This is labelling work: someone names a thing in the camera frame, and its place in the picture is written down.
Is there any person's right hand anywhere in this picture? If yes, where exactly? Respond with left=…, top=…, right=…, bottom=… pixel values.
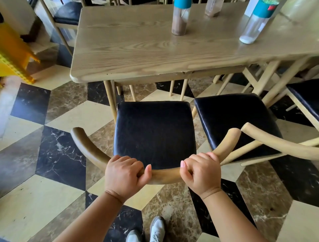
left=180, top=152, right=222, bottom=200

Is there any person's left hand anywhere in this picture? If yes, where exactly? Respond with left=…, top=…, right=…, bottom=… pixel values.
left=105, top=155, right=152, bottom=203

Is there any wooden chair with black seat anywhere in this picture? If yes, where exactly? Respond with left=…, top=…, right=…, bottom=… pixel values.
left=191, top=93, right=319, bottom=167
left=39, top=0, right=87, bottom=57
left=70, top=101, right=242, bottom=185
left=286, top=79, right=319, bottom=128

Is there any person's right forearm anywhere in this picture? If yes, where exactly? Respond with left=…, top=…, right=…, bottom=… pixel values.
left=199, top=189, right=269, bottom=242

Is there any person's left forearm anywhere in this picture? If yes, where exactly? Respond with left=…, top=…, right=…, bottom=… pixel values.
left=53, top=190, right=125, bottom=242

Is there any person's right white shoe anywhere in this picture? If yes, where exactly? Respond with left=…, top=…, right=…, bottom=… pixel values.
left=149, top=216, right=166, bottom=242

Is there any person's white shoe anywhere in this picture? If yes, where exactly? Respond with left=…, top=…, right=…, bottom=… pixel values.
left=126, top=230, right=143, bottom=242
left=149, top=216, right=166, bottom=242

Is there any person's left white shoe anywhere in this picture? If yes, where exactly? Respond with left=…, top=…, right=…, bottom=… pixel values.
left=126, top=230, right=143, bottom=242

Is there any wooden dining table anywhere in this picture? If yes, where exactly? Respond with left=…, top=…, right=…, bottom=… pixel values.
left=70, top=0, right=319, bottom=123

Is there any teal-capped bottle with brown powder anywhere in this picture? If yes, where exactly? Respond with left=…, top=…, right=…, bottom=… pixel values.
left=171, top=0, right=192, bottom=36

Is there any clear bottle with brown powder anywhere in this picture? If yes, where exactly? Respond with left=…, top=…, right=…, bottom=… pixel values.
left=205, top=0, right=225, bottom=18

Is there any teal-capped bottle with white powder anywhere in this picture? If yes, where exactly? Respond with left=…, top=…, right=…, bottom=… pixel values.
left=239, top=0, right=280, bottom=45

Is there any white paper card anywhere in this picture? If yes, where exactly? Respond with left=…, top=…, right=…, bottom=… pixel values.
left=244, top=0, right=260, bottom=17

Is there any yellow plastic stool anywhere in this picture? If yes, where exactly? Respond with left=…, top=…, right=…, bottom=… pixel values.
left=0, top=22, right=41, bottom=88

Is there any beige cabinet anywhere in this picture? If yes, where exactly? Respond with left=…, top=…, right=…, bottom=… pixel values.
left=0, top=0, right=42, bottom=42

